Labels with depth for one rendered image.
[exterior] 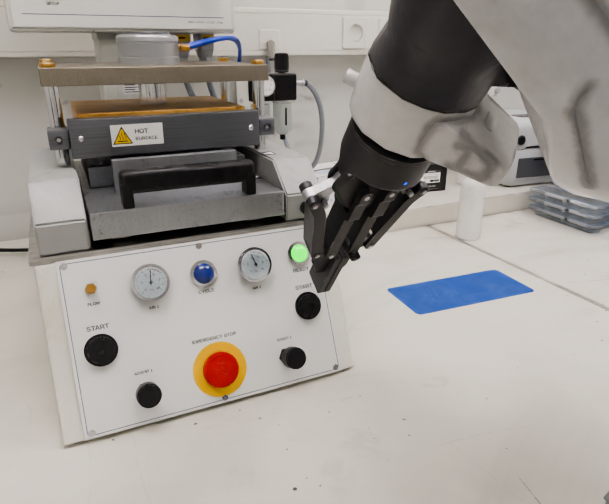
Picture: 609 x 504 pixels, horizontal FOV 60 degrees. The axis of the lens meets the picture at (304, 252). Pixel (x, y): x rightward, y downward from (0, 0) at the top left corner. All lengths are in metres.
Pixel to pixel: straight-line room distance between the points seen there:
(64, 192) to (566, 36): 0.49
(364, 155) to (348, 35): 0.95
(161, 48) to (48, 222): 0.28
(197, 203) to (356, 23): 0.85
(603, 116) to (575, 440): 0.41
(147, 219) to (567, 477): 0.50
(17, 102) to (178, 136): 0.60
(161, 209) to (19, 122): 0.68
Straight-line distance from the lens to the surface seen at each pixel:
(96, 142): 0.67
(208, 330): 0.62
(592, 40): 0.29
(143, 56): 0.74
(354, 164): 0.43
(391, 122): 0.38
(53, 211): 0.60
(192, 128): 0.69
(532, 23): 0.28
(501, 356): 0.76
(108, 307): 0.60
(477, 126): 0.41
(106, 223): 0.60
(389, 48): 0.38
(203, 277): 0.60
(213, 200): 0.61
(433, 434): 0.61
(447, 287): 0.93
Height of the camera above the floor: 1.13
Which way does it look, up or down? 21 degrees down
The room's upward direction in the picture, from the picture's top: straight up
